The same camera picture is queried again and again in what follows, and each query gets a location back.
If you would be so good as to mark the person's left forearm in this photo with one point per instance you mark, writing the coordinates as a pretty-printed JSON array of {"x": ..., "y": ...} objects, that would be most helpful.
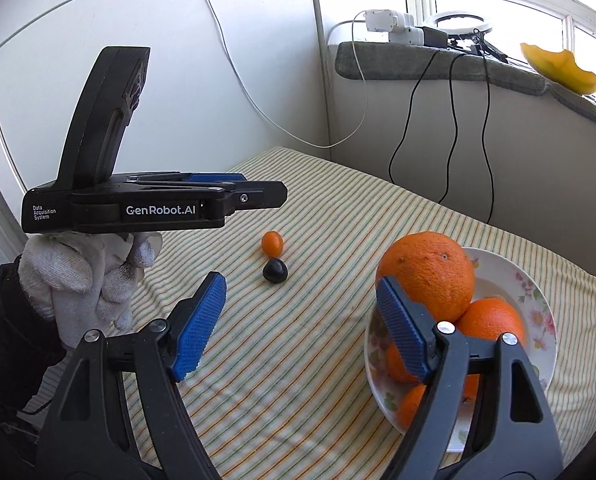
[{"x": 13, "y": 340}]

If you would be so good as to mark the white power adapter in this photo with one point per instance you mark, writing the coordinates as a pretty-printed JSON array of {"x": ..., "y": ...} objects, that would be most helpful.
[{"x": 392, "y": 22}]

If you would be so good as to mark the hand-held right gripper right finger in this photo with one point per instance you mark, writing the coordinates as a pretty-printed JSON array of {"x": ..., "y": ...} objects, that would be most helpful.
[{"x": 402, "y": 330}]

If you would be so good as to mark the dark plum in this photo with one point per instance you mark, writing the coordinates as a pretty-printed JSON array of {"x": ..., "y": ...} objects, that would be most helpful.
[{"x": 275, "y": 271}]

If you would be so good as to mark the floral white plate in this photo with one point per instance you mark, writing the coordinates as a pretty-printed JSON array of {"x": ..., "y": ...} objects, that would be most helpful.
[{"x": 532, "y": 320}]

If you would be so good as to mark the small orange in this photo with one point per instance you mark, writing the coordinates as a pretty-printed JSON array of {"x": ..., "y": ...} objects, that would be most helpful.
[
  {"x": 492, "y": 320},
  {"x": 411, "y": 407},
  {"x": 401, "y": 365}
]

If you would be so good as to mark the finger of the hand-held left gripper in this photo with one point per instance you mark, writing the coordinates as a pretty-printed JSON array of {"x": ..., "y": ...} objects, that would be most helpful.
[
  {"x": 258, "y": 195},
  {"x": 213, "y": 177}
]

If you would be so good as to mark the small orange kumquat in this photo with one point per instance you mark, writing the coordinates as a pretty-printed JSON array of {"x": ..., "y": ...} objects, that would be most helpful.
[{"x": 273, "y": 242}]

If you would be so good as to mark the large orange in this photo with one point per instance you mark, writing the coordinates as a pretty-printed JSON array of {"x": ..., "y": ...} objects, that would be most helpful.
[{"x": 427, "y": 270}]

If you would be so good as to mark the black power adapter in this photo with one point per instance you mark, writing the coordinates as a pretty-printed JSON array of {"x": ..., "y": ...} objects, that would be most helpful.
[{"x": 435, "y": 37}]

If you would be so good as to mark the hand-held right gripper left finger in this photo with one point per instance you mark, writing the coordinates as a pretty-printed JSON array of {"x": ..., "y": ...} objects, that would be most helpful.
[{"x": 203, "y": 330}]

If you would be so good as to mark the grey windowsill mat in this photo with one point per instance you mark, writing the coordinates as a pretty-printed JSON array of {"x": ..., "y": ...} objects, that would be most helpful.
[{"x": 477, "y": 72}]

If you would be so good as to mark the striped cloth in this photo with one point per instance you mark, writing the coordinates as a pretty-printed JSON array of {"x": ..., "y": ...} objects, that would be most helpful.
[{"x": 303, "y": 360}]

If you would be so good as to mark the person's left hand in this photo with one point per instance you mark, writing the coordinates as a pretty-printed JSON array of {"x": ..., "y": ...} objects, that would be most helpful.
[{"x": 78, "y": 270}]

